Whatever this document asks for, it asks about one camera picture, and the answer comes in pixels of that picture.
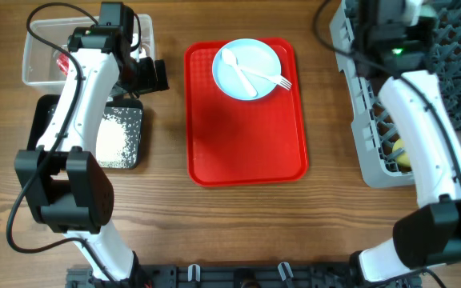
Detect white napkin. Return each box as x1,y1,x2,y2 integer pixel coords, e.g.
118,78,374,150
130,34,147,62

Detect pile of rice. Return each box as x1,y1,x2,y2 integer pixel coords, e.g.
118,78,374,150
95,107,142,169

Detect red snack wrapper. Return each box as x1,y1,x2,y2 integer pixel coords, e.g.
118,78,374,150
56,54,70,76

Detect yellow plastic cup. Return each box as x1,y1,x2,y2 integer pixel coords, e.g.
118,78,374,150
392,138,411,167

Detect green bowl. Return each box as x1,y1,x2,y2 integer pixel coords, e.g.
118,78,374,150
419,4,438,18

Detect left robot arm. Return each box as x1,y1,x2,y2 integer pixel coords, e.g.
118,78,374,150
14,2,168,287

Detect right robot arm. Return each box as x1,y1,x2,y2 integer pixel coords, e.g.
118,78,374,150
352,0,461,282

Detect grey dishwasher rack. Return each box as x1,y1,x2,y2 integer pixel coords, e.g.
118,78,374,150
336,1,461,188

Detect black plastic tray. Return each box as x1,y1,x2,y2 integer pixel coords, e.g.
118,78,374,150
26,94,143,169

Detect white plastic spoon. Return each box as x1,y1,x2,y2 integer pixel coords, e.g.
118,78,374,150
222,48,257,98

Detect clear plastic bin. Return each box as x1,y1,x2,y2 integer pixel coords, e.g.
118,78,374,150
22,14,156,94

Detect red serving tray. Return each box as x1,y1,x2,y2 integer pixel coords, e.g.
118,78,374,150
184,38,309,187

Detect light blue plate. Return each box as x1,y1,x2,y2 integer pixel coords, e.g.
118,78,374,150
211,38,282,101

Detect white plastic fork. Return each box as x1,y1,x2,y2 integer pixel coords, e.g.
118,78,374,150
238,65,292,90

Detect left black cable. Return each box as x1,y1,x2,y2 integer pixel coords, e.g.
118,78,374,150
5,2,119,286

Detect black cable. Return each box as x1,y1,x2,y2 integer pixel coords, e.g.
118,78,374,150
5,2,119,286
312,0,461,288

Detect right black cable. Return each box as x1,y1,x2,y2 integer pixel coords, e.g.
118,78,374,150
312,0,461,288

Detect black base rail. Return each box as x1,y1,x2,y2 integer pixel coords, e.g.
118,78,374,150
65,262,422,288

